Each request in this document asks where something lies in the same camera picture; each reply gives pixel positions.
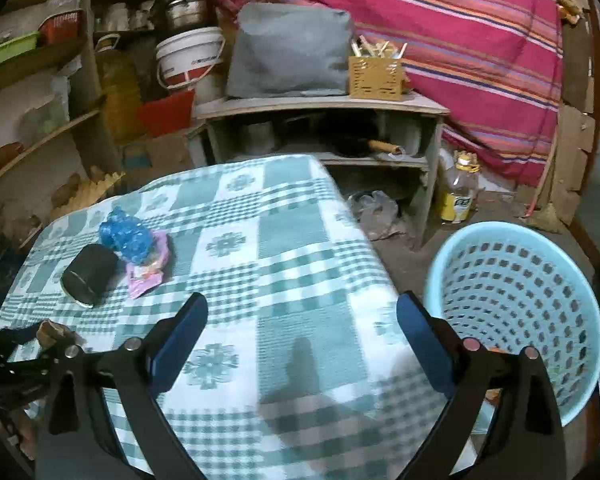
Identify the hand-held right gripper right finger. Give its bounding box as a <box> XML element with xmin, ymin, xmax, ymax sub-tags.
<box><xmin>397</xmin><ymin>291</ymin><xmax>567</xmax><ymax>480</ymax></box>

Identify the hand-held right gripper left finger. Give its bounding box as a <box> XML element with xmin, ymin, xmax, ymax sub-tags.
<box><xmin>35</xmin><ymin>292</ymin><xmax>210</xmax><ymax>480</ymax></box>

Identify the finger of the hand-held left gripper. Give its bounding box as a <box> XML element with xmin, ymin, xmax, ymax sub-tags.
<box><xmin>0</xmin><ymin>331</ymin><xmax>45</xmax><ymax>357</ymax></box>
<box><xmin>0</xmin><ymin>357</ymin><xmax>58</xmax><ymax>397</ymax></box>

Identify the brown paper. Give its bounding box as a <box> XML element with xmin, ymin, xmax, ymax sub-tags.
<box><xmin>36</xmin><ymin>320</ymin><xmax>76</xmax><ymax>348</ymax></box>

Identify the light blue plastic basket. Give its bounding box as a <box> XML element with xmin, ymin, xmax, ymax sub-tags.
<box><xmin>422</xmin><ymin>221</ymin><xmax>600</xmax><ymax>428</ymax></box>

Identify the pink snack wrapper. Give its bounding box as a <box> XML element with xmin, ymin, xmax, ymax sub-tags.
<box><xmin>125</xmin><ymin>230</ymin><xmax>173</xmax><ymax>301</ymax></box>

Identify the black metal can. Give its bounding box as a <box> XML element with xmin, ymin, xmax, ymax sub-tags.
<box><xmin>60</xmin><ymin>244</ymin><xmax>118</xmax><ymax>309</ymax></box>

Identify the blue plastic bag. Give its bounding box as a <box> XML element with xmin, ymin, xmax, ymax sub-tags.
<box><xmin>98</xmin><ymin>208</ymin><xmax>156</xmax><ymax>264</ymax></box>

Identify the green checked tablecloth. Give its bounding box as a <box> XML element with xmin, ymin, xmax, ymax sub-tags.
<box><xmin>0</xmin><ymin>154</ymin><xmax>481</xmax><ymax>480</ymax></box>

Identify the clear plastic bag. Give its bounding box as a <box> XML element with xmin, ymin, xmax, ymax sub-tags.
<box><xmin>347</xmin><ymin>190</ymin><xmax>406</xmax><ymax>241</ymax></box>

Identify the oil bottle with yellow label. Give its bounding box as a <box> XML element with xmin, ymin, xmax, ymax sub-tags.
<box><xmin>437</xmin><ymin>152</ymin><xmax>481</xmax><ymax>224</ymax></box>

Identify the yellow egg tray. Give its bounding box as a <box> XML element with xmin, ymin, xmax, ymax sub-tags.
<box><xmin>50</xmin><ymin>170</ymin><xmax>127</xmax><ymax>211</ymax></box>

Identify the straw broom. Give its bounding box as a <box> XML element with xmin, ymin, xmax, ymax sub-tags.
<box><xmin>522</xmin><ymin>204</ymin><xmax>566</xmax><ymax>234</ymax></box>

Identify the cardboard box with blue print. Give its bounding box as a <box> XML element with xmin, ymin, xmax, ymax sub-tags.
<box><xmin>122</xmin><ymin>132</ymin><xmax>197</xmax><ymax>186</ymax></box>

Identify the wooden shelf rack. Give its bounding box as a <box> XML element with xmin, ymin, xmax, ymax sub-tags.
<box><xmin>0</xmin><ymin>0</ymin><xmax>206</xmax><ymax>241</ymax></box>

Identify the red plastic basin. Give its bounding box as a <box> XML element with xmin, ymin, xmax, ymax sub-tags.
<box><xmin>136</xmin><ymin>89</ymin><xmax>196</xmax><ymax>137</ymax></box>

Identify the white low shelf unit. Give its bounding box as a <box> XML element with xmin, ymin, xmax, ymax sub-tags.
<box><xmin>195</xmin><ymin>91</ymin><xmax>451</xmax><ymax>251</ymax></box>

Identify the yellow oil jug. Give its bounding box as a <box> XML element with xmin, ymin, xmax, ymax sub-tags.
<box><xmin>95</xmin><ymin>34</ymin><xmax>143</xmax><ymax>143</ymax></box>

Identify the wooden utensil box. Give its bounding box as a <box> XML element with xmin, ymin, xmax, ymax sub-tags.
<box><xmin>348</xmin><ymin>55</ymin><xmax>406</xmax><ymax>101</ymax></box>

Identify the white plastic bucket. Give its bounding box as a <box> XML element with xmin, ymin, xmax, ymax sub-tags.
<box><xmin>155</xmin><ymin>26</ymin><xmax>226</xmax><ymax>93</ymax></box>

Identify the green plastic tray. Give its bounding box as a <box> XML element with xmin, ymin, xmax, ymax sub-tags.
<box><xmin>0</xmin><ymin>32</ymin><xmax>41</xmax><ymax>75</ymax></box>

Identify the bundle of chopsticks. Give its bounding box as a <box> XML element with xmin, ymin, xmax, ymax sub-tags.
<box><xmin>352</xmin><ymin>35</ymin><xmax>409</xmax><ymax>60</ymax></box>

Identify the red striped cloth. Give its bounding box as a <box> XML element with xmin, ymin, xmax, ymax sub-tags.
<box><xmin>205</xmin><ymin>0</ymin><xmax>566</xmax><ymax>186</ymax></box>

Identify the grey fabric bag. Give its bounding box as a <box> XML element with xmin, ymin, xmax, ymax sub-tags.
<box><xmin>225</xmin><ymin>1</ymin><xmax>356</xmax><ymax>98</ymax></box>

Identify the row of small jars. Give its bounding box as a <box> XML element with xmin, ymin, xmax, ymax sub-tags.
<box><xmin>94</xmin><ymin>2</ymin><xmax>156</xmax><ymax>33</ymax></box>

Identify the metal cooking pot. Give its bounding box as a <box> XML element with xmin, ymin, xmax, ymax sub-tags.
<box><xmin>162</xmin><ymin>0</ymin><xmax>216</xmax><ymax>31</ymax></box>

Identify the wooden handled tool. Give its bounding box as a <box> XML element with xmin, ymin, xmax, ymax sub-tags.
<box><xmin>369</xmin><ymin>139</ymin><xmax>406</xmax><ymax>157</ymax></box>

